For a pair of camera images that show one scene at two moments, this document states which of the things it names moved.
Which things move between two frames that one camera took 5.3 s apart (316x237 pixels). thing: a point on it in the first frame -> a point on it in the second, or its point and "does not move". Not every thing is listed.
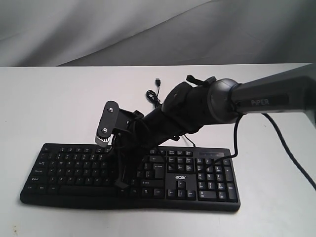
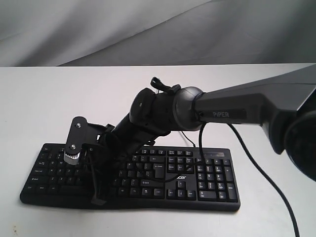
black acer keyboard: [191, 179] does not move
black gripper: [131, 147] -> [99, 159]
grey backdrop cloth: [73, 33] does not move
